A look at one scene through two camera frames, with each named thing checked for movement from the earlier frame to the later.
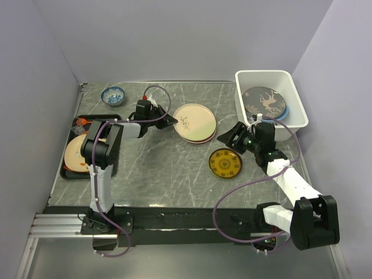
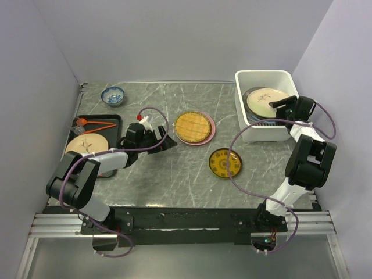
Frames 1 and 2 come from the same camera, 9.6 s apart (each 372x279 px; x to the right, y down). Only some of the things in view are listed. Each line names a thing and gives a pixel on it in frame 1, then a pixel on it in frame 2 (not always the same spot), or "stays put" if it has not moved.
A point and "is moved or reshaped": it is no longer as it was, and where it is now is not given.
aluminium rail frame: [52, 226] stays put
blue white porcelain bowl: [113, 96] stays put
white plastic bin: [282, 80] stays put
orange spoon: [82, 121] stays put
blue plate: [283, 116] is moved or reshaped
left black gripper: [167, 121] to [167, 143]
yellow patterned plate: [225, 163] stays put
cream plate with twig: [196, 122] to [258, 101]
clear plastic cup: [78, 129] stays put
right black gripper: [239, 128] to [290, 102]
